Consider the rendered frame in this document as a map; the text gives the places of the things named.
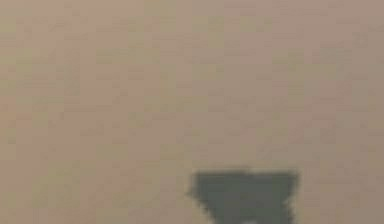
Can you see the dark grey tapered block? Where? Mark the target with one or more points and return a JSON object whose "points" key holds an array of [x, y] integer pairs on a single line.
{"points": [[245, 193]]}

